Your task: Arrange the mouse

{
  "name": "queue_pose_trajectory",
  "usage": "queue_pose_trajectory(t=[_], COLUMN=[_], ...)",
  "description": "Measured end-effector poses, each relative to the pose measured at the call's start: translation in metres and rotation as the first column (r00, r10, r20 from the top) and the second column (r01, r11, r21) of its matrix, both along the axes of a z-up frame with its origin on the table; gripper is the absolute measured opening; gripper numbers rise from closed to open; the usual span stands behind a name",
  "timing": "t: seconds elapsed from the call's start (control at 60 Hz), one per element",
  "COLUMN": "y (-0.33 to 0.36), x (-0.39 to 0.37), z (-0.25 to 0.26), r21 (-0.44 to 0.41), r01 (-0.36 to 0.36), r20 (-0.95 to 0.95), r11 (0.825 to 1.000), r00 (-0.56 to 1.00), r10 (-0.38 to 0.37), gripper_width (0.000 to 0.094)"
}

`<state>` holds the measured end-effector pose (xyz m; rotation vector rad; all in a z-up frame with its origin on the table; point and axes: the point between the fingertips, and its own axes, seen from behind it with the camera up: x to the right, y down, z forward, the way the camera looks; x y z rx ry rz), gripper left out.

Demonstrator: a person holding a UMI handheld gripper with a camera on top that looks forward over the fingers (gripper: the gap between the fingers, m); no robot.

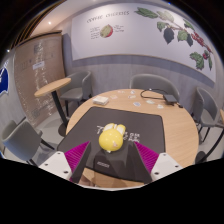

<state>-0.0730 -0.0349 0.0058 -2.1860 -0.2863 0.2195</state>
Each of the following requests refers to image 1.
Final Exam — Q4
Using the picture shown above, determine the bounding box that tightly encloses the blue wall decal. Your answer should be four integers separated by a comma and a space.
0, 61, 10, 98

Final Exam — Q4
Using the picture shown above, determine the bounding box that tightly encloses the small white box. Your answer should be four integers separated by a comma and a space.
92, 95, 110, 106

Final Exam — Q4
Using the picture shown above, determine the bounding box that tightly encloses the black cable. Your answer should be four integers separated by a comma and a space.
139, 87, 168, 100

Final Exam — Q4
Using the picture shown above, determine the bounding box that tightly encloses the white cherry print wall board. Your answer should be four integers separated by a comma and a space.
70, 2, 217, 83

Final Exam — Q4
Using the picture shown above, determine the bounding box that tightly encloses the wooden wall panel with text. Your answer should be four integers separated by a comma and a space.
13, 32, 67, 128

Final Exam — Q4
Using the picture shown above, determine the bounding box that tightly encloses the black mouse pad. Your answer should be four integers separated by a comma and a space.
56, 106, 167, 183

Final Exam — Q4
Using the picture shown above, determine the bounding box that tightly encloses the grey upholstered chair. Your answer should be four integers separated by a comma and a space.
129, 73, 181, 103
0, 117, 56, 167
189, 86, 224, 144
59, 70, 93, 116

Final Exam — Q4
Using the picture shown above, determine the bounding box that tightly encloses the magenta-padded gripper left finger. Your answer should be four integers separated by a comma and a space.
38, 140, 93, 184

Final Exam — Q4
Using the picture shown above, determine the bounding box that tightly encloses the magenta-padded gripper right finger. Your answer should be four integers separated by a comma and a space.
128, 140, 184, 185

